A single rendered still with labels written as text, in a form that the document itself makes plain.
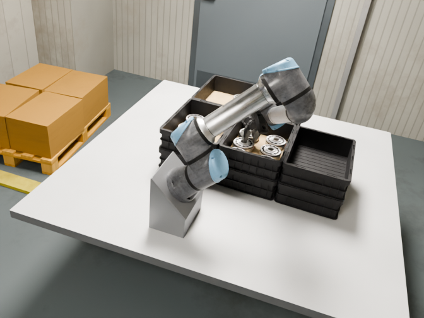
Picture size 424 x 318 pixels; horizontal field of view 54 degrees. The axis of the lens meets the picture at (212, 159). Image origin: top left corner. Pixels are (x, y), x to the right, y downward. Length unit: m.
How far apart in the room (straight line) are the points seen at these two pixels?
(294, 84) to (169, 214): 0.69
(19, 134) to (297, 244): 2.21
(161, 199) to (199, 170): 0.20
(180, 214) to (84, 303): 0.96
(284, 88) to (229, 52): 2.98
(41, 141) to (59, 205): 1.35
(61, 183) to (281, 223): 1.02
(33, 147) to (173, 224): 1.79
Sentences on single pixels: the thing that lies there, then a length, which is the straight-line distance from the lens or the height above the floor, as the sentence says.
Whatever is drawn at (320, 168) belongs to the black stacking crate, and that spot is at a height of 0.83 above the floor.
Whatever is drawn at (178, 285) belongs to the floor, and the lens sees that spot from 2.47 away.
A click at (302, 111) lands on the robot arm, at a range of 1.50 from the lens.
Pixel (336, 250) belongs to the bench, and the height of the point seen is 0.70.
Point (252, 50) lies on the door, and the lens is 4.36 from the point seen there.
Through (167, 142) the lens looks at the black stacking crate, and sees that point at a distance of 2.00.
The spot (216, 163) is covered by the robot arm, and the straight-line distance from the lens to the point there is 1.53.
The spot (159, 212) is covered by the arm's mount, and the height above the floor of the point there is 0.80.
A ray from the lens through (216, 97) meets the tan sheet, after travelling 2.57.
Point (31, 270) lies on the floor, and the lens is 2.61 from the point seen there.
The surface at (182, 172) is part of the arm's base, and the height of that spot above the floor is 0.96.
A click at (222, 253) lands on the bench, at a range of 1.68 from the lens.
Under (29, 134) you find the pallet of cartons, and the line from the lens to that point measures 3.22.
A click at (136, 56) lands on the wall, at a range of 4.92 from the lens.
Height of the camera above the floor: 1.90
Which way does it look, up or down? 33 degrees down
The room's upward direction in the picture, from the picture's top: 7 degrees clockwise
